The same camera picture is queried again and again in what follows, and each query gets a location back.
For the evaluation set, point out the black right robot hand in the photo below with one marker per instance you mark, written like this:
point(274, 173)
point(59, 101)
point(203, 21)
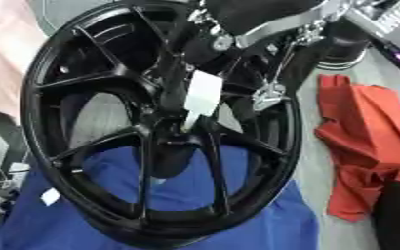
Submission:
point(249, 13)

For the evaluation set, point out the black spoked wheel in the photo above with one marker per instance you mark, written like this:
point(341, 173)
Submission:
point(145, 175)

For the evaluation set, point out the black round drum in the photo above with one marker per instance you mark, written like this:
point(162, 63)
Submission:
point(345, 45)

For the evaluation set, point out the crumpled red cloth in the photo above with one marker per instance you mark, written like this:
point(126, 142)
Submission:
point(368, 130)

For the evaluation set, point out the white paper tag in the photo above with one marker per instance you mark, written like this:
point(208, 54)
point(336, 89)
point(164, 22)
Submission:
point(50, 197)

